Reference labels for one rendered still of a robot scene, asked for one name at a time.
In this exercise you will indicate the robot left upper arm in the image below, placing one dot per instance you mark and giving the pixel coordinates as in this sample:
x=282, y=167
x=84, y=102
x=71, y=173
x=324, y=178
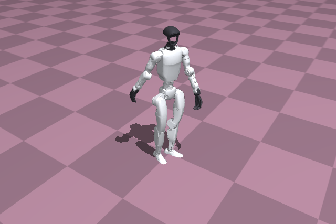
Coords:
x=186, y=62

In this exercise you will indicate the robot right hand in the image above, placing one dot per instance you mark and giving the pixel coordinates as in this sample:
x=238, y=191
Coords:
x=133, y=94

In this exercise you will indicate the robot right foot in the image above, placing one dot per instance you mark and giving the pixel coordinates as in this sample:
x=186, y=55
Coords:
x=160, y=158

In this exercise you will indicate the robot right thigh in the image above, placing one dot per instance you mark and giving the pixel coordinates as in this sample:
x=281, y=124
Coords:
x=161, y=112

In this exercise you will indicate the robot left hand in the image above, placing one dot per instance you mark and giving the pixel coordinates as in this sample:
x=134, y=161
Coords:
x=198, y=100

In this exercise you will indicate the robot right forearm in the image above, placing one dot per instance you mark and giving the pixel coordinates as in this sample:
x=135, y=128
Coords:
x=140, y=82

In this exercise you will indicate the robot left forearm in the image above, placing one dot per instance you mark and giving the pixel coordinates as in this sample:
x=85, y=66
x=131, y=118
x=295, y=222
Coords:
x=193, y=82

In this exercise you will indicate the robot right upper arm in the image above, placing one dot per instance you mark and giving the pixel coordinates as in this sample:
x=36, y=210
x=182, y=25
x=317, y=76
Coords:
x=155, y=57

